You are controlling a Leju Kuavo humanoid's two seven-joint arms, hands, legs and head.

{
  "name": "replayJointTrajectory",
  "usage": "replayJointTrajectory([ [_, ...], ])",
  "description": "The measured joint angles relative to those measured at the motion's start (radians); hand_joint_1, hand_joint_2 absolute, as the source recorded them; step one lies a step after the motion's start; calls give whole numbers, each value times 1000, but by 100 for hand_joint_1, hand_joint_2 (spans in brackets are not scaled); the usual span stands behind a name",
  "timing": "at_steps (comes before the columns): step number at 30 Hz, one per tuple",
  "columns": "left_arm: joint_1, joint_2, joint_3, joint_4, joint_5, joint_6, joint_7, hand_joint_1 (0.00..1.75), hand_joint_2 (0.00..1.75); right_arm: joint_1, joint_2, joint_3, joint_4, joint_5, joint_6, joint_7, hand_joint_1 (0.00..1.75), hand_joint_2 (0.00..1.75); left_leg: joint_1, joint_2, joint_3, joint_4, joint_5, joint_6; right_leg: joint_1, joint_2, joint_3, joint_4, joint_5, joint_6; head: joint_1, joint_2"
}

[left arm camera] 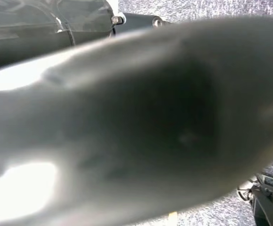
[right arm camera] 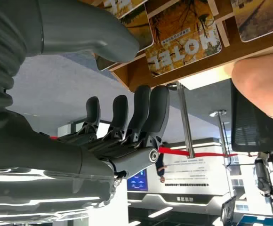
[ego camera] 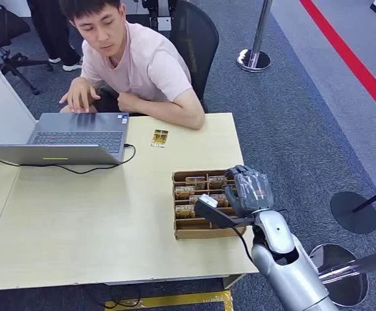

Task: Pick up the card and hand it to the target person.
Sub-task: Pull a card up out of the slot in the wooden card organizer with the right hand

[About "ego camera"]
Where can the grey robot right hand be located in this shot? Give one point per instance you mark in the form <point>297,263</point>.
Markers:
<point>251,191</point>

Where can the person's right hand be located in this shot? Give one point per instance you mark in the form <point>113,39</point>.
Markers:
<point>78,94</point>

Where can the gold patterned card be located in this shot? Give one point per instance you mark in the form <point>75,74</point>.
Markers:
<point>184,192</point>
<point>195,182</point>
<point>217,181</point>
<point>159,138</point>
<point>184,211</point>
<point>221,200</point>

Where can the brown cardboard card organizer box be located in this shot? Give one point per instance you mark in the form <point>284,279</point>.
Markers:
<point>204,232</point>

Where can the person's left hand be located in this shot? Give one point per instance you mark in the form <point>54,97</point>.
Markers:
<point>128,102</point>

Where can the black swivel office chair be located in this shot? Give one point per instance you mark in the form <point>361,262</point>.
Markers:
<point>0,30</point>

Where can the black mesh office chair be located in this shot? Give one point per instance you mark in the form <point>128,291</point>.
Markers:
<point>198,43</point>

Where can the pale wrist camera on bracket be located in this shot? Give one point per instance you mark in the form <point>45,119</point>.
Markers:
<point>207,201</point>

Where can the grey open laptop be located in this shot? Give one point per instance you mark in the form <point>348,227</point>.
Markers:
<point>78,137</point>

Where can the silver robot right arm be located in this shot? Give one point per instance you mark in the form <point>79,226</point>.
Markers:
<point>291,266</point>

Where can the standing person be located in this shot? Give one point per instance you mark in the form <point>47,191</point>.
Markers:
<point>57,30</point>

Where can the black and white equipment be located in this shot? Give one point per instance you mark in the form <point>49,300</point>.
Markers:
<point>155,13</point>

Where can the white cabinet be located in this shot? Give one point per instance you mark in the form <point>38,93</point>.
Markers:
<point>0,111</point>

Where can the black round base stanchion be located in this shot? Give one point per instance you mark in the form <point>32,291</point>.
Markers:
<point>353,214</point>

